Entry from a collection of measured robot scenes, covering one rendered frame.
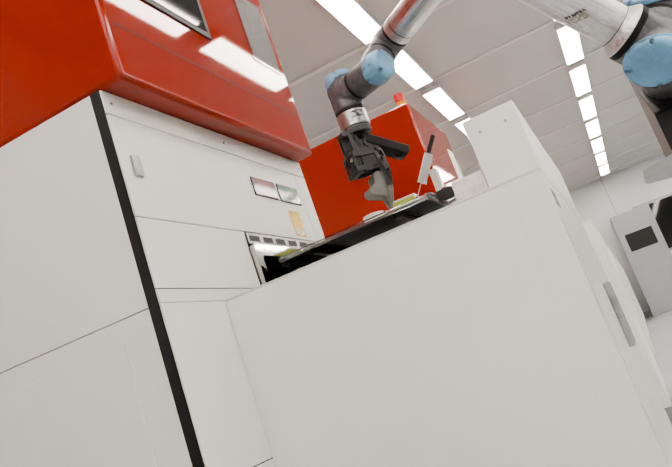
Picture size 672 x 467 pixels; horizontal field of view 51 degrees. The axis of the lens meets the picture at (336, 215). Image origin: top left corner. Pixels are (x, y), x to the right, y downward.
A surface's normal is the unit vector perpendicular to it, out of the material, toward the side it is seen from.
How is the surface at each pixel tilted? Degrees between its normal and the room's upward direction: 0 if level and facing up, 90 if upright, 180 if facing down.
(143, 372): 90
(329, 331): 90
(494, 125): 90
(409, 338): 90
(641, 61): 139
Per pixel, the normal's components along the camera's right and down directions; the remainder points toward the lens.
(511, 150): -0.39, -0.09
